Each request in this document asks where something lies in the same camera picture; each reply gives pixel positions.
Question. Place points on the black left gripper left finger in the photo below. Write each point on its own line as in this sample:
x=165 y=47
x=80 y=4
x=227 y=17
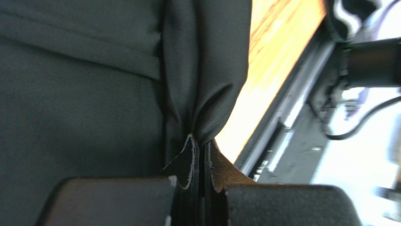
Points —
x=185 y=167

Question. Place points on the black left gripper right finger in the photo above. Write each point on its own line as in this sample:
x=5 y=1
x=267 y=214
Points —
x=219 y=172

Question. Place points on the black printed t-shirt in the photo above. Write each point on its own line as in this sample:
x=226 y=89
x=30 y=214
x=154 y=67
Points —
x=110 y=88

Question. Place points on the zebra print blanket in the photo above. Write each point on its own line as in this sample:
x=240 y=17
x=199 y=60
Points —
x=344 y=18

